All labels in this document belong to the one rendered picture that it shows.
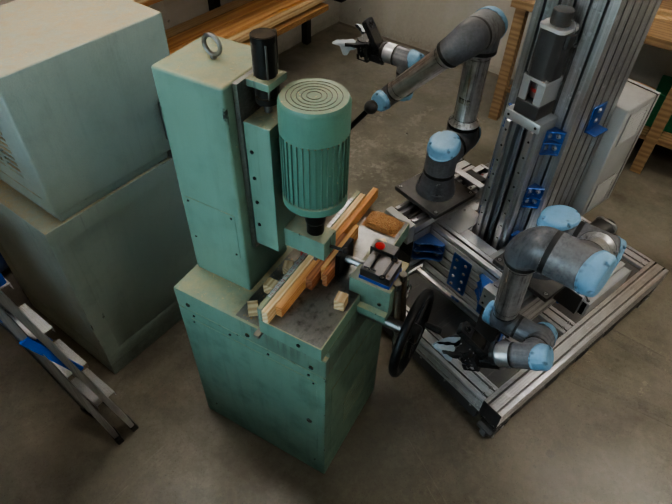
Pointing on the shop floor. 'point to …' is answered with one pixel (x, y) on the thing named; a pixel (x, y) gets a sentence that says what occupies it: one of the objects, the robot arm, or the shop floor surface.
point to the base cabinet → (284, 388)
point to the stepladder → (60, 361)
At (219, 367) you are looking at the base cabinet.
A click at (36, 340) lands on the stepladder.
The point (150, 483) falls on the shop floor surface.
